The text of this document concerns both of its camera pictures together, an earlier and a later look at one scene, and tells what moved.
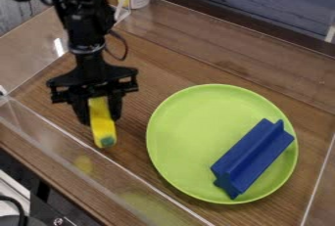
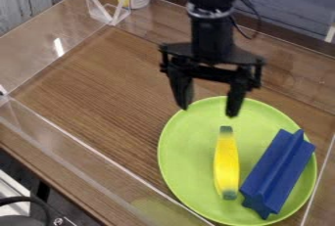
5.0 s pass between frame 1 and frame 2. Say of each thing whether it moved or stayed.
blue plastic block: moved
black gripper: moved
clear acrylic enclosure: stayed
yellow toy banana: moved
